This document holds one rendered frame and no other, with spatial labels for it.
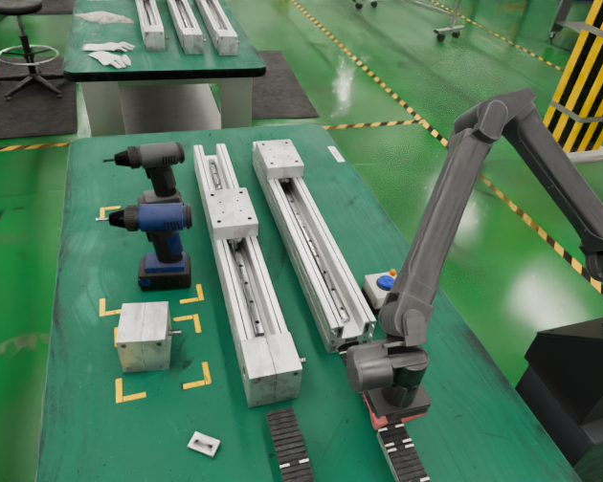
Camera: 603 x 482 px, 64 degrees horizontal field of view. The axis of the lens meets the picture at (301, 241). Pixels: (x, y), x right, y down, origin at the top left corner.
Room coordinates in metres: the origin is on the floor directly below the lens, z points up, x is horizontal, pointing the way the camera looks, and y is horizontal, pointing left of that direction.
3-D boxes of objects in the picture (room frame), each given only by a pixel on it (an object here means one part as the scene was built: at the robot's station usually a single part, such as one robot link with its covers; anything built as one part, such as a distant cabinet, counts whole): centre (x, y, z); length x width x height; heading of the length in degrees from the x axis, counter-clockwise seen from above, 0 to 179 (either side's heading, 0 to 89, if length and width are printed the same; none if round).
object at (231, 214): (1.00, 0.19, 0.87); 0.16 x 0.11 x 0.07; 20
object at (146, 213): (0.83, 0.34, 0.89); 0.20 x 0.08 x 0.22; 104
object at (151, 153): (1.09, 0.43, 0.89); 0.20 x 0.08 x 0.22; 115
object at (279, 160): (1.30, 0.09, 0.87); 0.16 x 0.11 x 0.07; 20
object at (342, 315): (1.06, 0.01, 0.82); 0.80 x 0.10 x 0.09; 20
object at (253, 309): (1.00, 0.19, 0.82); 0.80 x 0.10 x 0.09; 20
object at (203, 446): (0.44, 0.13, 0.78); 0.05 x 0.03 x 0.01; 75
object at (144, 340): (0.63, 0.28, 0.83); 0.11 x 0.10 x 0.10; 102
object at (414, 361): (0.50, -0.19, 0.98); 0.07 x 0.06 x 0.07; 109
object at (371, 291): (0.84, -0.20, 0.81); 0.10 x 0.08 x 0.06; 110
